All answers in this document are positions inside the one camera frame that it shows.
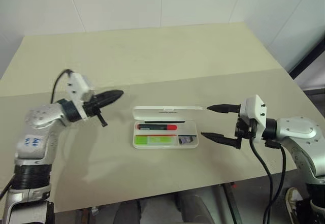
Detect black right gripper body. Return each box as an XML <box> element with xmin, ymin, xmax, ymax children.
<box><xmin>235</xmin><ymin>116</ymin><xmax>257</xmax><ymax>140</ymax></box>

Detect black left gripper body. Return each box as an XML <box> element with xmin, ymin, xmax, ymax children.
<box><xmin>82</xmin><ymin>97</ymin><xmax>109</xmax><ymax>128</ymax></box>

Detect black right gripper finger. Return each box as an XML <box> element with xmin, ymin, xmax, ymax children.
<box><xmin>207</xmin><ymin>104</ymin><xmax>242</xmax><ymax>114</ymax></box>
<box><xmin>201</xmin><ymin>132</ymin><xmax>241</xmax><ymax>150</ymax></box>

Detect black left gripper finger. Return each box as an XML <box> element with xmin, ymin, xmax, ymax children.
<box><xmin>97</xmin><ymin>94</ymin><xmax>123</xmax><ymax>107</ymax></box>
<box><xmin>94</xmin><ymin>89</ymin><xmax>124</xmax><ymax>102</ymax></box>

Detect white plastic pencil case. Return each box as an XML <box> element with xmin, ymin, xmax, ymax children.
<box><xmin>133</xmin><ymin>105</ymin><xmax>205</xmax><ymax>150</ymax></box>

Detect green eraser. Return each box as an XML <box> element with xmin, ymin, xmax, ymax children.
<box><xmin>135</xmin><ymin>135</ymin><xmax>178</xmax><ymax>145</ymax></box>

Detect black pen with red cap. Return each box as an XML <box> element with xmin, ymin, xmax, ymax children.
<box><xmin>137</xmin><ymin>123</ymin><xmax>178</xmax><ymax>131</ymax></box>

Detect grey rounded shape under table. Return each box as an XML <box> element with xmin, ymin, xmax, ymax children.
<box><xmin>177</xmin><ymin>187</ymin><xmax>221</xmax><ymax>224</ymax></box>

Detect white sneaker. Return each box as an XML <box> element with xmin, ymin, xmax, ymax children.
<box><xmin>285</xmin><ymin>186</ymin><xmax>306</xmax><ymax>221</ymax></box>

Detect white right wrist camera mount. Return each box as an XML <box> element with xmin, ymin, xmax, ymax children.
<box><xmin>240</xmin><ymin>94</ymin><xmax>267</xmax><ymax>143</ymax></box>

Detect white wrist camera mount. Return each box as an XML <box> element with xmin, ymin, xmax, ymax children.
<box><xmin>66</xmin><ymin>73</ymin><xmax>95</xmax><ymax>120</ymax></box>
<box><xmin>240</xmin><ymin>94</ymin><xmax>267</xmax><ymax>143</ymax></box>

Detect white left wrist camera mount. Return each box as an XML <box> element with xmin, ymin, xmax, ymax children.
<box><xmin>66</xmin><ymin>73</ymin><xmax>95</xmax><ymax>120</ymax></box>

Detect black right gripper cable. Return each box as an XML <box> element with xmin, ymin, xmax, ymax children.
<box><xmin>248</xmin><ymin>137</ymin><xmax>276</xmax><ymax>224</ymax></box>

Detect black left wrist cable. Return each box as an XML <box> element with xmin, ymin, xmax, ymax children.
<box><xmin>50</xmin><ymin>68</ymin><xmax>75</xmax><ymax>103</ymax></box>

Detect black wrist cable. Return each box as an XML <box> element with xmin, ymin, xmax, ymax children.
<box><xmin>265</xmin><ymin>140</ymin><xmax>287</xmax><ymax>217</ymax></box>
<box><xmin>50</xmin><ymin>68</ymin><xmax>75</xmax><ymax>103</ymax></box>

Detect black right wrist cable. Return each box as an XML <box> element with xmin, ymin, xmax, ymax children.
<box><xmin>265</xmin><ymin>140</ymin><xmax>287</xmax><ymax>217</ymax></box>

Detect black table frame bar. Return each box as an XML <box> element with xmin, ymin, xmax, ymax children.
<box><xmin>222</xmin><ymin>182</ymin><xmax>246</xmax><ymax>224</ymax></box>

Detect black metal frame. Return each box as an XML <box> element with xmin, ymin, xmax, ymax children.
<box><xmin>289</xmin><ymin>37</ymin><xmax>325</xmax><ymax>92</ymax></box>

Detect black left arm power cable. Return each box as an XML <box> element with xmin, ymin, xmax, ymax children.
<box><xmin>0</xmin><ymin>179</ymin><xmax>13</xmax><ymax>200</ymax></box>

